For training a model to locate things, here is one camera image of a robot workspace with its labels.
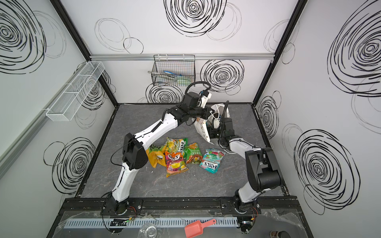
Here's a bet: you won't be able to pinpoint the black wire wall basket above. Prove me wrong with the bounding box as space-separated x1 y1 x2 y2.
151 54 196 86

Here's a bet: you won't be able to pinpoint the pink Fox's candy bag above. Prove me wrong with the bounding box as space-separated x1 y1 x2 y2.
165 151 189 178

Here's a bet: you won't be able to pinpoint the teal snack bag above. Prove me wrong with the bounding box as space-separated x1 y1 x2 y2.
199 148 225 174

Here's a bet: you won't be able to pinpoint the white patterned paper bag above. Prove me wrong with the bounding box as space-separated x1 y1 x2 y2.
194 101 230 145

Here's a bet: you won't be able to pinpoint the yellow snack bag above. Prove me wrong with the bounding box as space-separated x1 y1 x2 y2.
146 144 167 168

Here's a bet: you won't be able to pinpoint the white cable duct strip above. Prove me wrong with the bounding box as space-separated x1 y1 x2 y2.
63 216 239 230

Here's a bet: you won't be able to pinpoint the clear plastic wall shelf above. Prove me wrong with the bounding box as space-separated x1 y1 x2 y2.
46 61 105 122

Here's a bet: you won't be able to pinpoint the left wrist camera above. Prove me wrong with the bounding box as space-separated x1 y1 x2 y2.
200 90 211 108

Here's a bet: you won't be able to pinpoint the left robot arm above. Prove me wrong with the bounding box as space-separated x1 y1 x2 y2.
111 81 213 203

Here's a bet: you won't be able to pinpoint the green orange snack bag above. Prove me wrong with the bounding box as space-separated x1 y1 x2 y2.
184 142 203 164

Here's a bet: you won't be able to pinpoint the green Fox's candy bag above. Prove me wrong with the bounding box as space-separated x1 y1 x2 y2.
166 138 188 156

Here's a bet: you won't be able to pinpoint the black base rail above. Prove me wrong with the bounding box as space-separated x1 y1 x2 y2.
61 196 300 214

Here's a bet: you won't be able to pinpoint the pink plastic scoop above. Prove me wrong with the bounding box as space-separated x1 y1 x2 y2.
185 219 216 238

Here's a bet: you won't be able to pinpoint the blue green tools in basket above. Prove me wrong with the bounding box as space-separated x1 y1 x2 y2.
148 70 192 86

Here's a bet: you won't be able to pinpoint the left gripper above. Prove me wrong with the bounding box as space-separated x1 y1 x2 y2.
188 106 215 121

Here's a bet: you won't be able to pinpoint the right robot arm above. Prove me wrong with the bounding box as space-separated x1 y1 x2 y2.
209 101 284 213

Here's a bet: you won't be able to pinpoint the clear glass bowl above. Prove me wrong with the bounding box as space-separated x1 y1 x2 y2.
138 223 158 238

